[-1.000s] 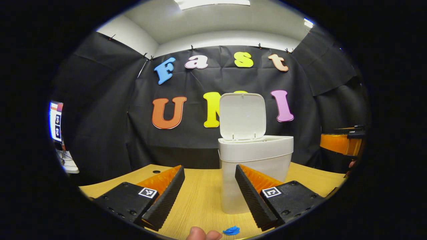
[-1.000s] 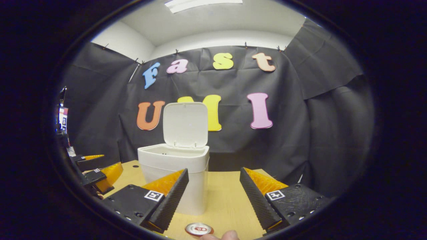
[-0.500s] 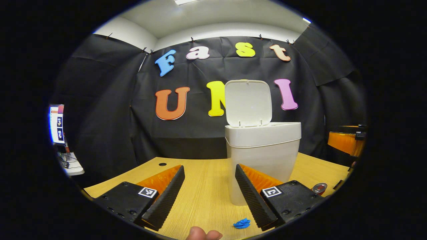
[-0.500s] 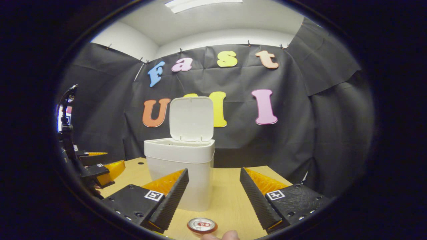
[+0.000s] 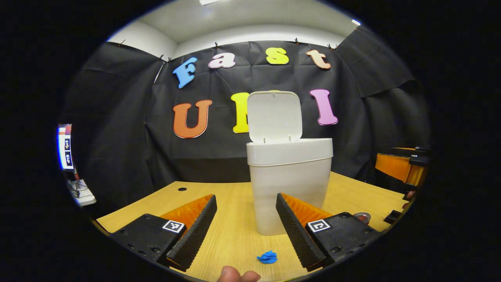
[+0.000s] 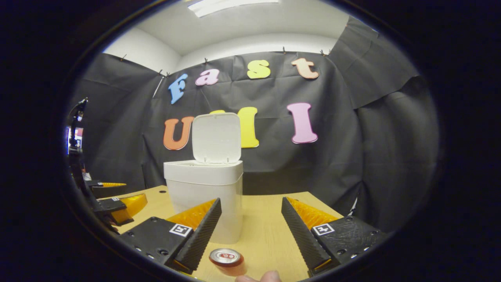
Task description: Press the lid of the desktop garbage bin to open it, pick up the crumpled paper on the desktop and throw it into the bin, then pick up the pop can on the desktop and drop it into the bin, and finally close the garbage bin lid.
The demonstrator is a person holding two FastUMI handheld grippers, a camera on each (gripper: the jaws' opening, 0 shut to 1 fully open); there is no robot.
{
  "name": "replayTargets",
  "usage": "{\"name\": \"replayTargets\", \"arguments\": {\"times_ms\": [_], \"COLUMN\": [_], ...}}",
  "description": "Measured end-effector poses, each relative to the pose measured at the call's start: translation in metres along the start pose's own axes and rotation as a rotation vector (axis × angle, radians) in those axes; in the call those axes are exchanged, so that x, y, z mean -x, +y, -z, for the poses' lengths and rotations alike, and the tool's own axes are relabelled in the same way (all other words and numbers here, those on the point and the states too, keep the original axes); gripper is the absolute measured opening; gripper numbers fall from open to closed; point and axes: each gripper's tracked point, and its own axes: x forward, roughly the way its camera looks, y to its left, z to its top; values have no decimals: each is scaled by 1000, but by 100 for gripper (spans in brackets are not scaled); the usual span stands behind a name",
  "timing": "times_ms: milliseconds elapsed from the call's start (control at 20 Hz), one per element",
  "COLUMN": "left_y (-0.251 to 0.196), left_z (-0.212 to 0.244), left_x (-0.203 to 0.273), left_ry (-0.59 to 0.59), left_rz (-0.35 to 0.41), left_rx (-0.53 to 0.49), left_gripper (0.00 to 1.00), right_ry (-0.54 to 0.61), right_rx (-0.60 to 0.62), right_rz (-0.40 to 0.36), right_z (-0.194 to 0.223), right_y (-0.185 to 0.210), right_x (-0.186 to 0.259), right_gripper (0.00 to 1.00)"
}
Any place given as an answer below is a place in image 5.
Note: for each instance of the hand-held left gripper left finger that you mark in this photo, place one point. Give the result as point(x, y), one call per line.
point(195, 231)

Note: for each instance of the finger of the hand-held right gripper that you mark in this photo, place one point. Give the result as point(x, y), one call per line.
point(395, 166)
point(420, 152)

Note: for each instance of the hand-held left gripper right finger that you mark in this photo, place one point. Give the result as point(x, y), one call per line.
point(295, 231)

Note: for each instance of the blue paper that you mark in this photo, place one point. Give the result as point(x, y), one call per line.
point(267, 257)

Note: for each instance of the white desktop garbage bin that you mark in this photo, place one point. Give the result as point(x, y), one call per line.
point(289, 176)

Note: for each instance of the red pop can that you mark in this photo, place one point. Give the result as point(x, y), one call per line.
point(363, 217)

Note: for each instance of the wooden desktop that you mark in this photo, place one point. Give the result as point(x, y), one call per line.
point(235, 203)

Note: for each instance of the small black block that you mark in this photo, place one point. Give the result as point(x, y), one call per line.
point(393, 216)

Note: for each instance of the black backdrop cloth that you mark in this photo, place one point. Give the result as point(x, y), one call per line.
point(219, 152)

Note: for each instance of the white side table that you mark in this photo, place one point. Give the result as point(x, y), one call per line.
point(84, 197)

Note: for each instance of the computer monitor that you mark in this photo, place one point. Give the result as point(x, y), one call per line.
point(65, 147)

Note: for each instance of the long ceiling light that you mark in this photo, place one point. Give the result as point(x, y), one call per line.
point(209, 1)

